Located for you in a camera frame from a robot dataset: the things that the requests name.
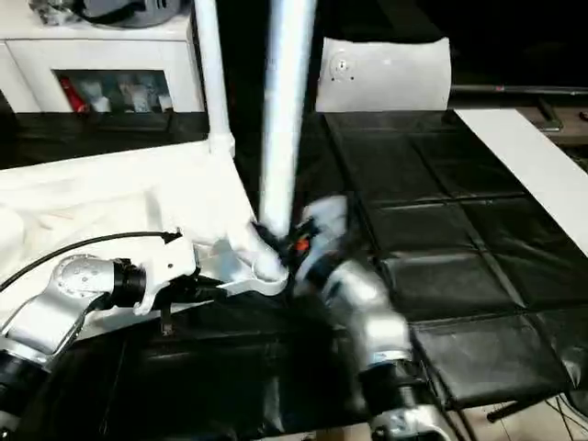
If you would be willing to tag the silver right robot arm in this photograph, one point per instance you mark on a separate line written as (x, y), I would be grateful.
(377, 322)

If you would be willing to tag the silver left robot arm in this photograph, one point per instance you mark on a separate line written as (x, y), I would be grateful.
(55, 308)

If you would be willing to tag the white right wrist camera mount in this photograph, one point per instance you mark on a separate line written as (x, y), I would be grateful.
(326, 220)

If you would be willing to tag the black metal stand leg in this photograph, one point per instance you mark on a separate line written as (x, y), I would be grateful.
(533, 409)

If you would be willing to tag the black work mat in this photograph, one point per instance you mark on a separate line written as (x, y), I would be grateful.
(459, 239)

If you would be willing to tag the white cabinet with glass doors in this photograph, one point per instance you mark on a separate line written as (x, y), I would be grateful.
(101, 64)

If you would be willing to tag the white flat board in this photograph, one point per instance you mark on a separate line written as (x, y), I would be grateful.
(533, 165)

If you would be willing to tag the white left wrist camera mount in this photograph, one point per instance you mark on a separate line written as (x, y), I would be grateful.
(167, 268)

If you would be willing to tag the white plastic table top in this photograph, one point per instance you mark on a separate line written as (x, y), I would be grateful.
(101, 193)

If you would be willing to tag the white cushion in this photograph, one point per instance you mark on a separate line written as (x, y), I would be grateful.
(384, 75)

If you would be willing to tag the grey clutter on cabinet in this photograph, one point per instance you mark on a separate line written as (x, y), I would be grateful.
(110, 9)

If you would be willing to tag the red bottle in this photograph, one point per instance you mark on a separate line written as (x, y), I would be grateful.
(72, 94)

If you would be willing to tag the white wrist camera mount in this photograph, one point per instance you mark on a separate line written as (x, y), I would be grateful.
(326, 220)
(167, 268)

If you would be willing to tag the white plastic table leg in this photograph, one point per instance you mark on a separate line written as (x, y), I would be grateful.
(283, 110)
(213, 73)

